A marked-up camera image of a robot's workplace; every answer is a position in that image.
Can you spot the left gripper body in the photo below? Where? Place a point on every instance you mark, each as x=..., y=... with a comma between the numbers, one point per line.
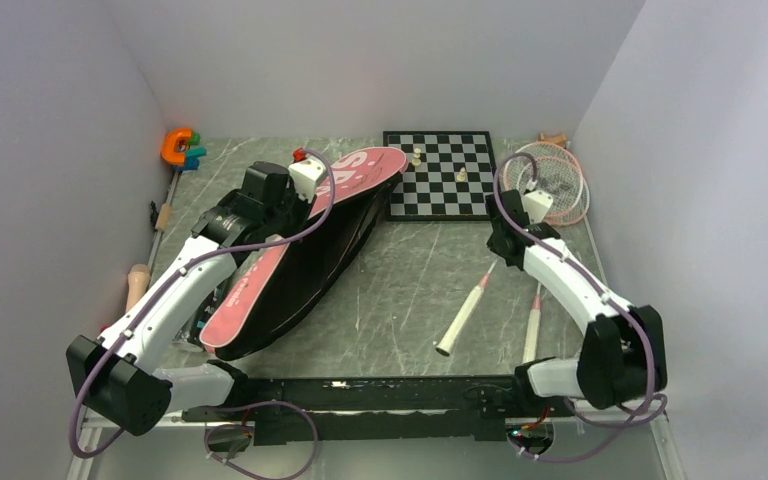
x=290, y=215

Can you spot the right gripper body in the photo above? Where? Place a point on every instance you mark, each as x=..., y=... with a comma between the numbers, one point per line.
x=492, y=243

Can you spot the pink racket bag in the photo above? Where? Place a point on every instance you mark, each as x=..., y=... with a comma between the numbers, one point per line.
x=286, y=282

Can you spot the pink badminton racket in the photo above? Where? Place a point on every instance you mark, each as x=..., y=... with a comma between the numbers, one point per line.
x=564, y=179
x=521, y=174

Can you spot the black shuttlecock tube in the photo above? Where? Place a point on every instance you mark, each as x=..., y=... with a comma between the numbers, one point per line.
x=188, y=337

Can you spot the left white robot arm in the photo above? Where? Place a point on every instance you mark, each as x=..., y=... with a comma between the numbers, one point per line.
x=118, y=374

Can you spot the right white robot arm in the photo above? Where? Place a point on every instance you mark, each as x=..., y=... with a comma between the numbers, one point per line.
x=622, y=357

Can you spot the black white chessboard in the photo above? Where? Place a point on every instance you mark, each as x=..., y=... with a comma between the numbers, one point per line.
x=430, y=192

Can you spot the teal blue toy blocks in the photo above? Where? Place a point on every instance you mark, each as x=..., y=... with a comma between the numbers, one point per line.
x=192, y=158

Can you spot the small wooden object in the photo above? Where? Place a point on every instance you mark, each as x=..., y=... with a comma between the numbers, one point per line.
x=560, y=139

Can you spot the orange C-shaped toy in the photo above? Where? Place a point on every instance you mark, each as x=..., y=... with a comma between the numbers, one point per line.
x=176, y=146

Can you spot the wooden rolling pin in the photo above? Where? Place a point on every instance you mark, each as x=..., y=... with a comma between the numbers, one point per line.
x=138, y=280

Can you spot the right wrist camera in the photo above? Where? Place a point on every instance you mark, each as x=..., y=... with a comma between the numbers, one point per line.
x=537, y=204

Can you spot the black front rail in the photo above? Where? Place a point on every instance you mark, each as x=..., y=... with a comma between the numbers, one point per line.
x=482, y=407

